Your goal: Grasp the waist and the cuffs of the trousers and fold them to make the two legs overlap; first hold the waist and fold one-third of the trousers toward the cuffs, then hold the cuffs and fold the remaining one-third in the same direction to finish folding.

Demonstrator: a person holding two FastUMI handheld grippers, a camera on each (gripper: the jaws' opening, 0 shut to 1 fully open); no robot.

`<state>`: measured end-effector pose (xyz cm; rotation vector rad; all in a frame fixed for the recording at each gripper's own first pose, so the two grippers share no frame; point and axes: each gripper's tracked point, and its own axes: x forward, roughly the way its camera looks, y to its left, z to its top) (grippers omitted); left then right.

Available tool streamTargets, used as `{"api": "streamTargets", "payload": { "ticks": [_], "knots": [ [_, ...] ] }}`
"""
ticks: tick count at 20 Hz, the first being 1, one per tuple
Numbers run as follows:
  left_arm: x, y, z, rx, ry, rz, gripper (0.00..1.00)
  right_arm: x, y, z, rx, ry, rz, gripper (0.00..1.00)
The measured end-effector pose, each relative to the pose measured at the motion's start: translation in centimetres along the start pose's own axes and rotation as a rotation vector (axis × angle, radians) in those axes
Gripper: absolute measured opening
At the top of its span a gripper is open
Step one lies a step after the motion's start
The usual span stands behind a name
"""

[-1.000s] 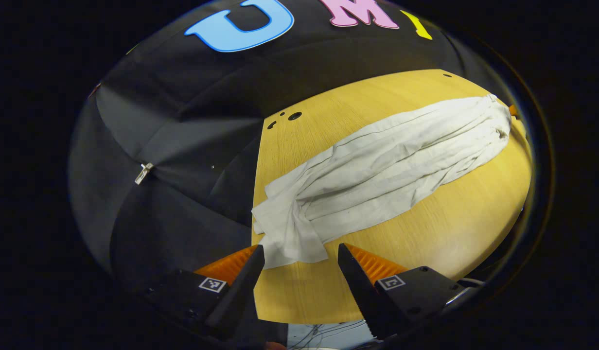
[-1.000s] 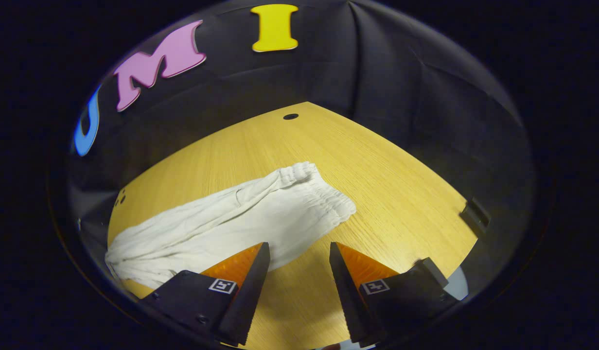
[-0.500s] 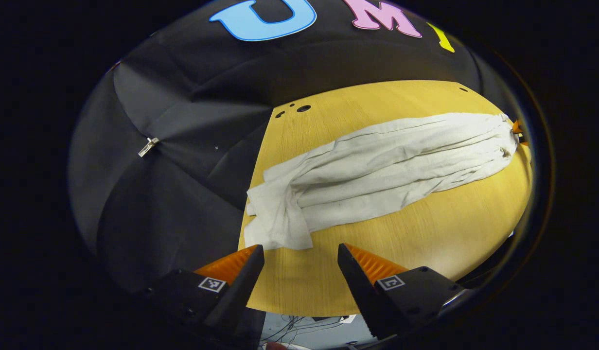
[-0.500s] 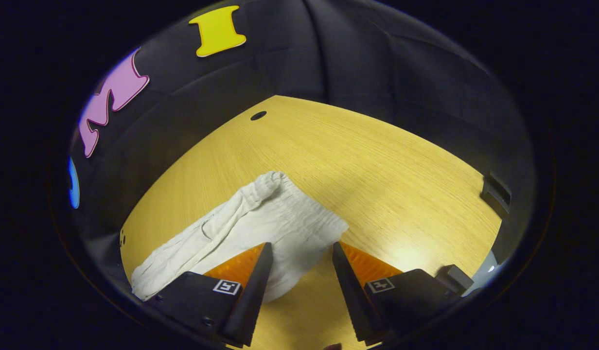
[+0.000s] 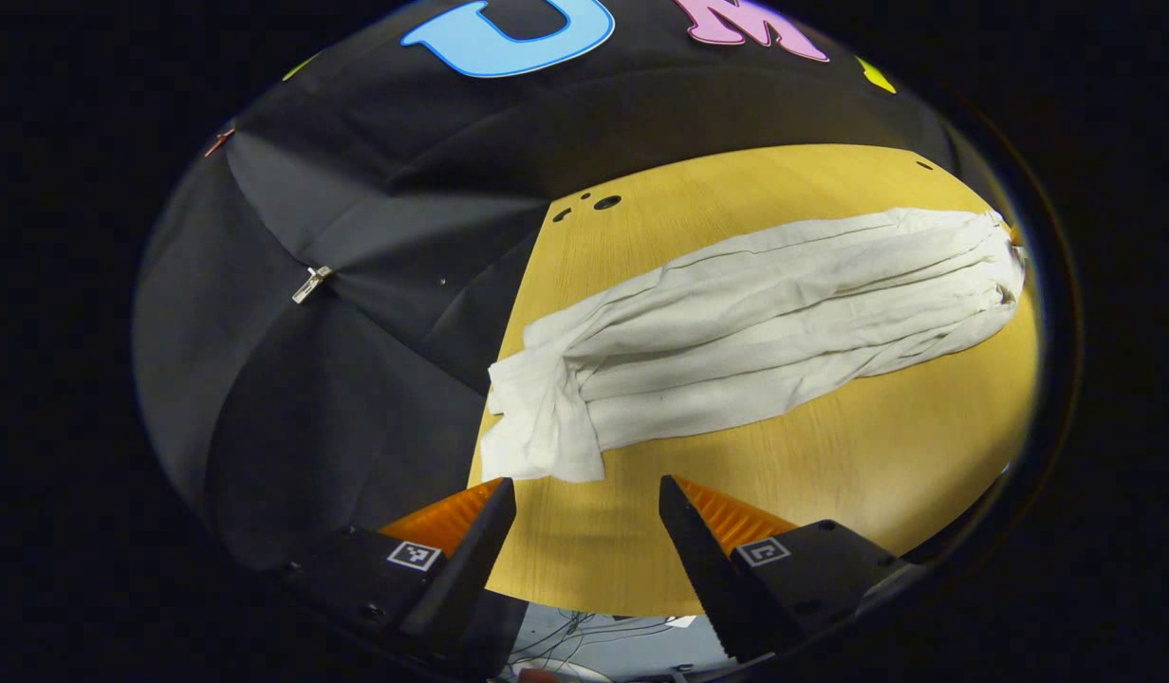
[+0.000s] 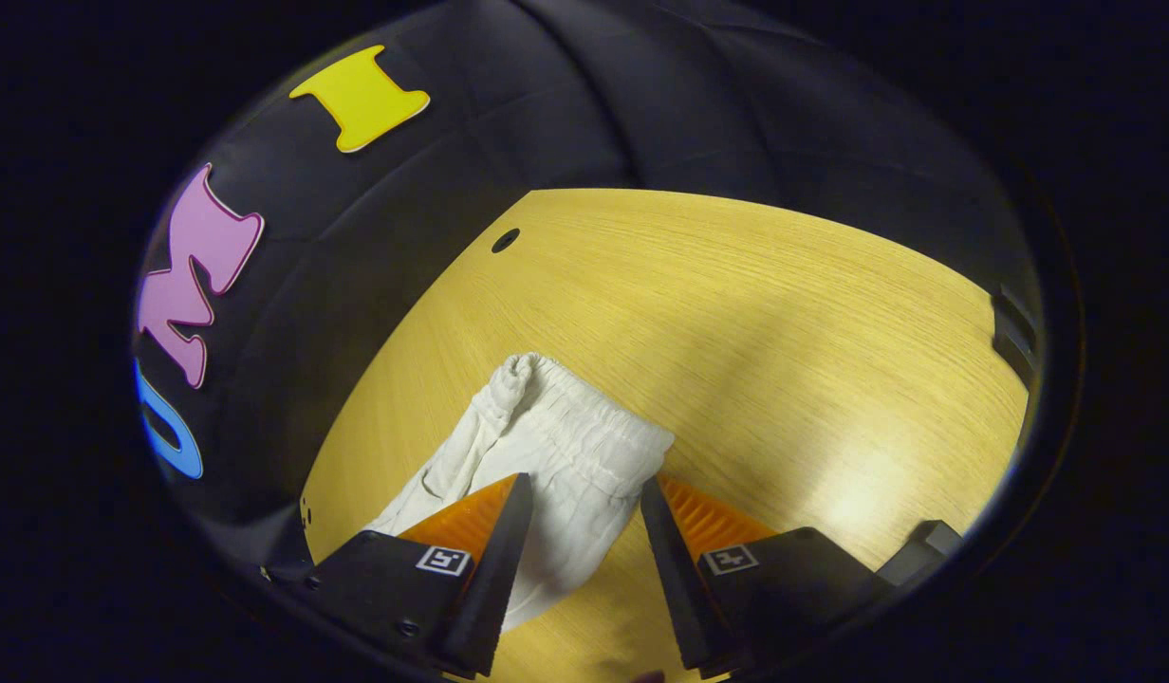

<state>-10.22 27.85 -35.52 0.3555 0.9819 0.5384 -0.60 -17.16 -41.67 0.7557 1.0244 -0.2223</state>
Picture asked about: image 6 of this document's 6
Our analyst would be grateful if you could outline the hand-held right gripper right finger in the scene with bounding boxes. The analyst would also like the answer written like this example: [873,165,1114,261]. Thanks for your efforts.
[639,474,884,679]

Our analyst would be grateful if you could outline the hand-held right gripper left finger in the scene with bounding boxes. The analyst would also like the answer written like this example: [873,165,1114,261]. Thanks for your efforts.
[267,472,535,679]

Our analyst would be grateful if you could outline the white jeans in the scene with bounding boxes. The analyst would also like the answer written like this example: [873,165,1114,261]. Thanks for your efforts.
[362,353,676,632]

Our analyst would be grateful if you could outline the black backdrop cloth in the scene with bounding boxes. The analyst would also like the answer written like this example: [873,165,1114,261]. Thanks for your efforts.
[134,0,1031,561]

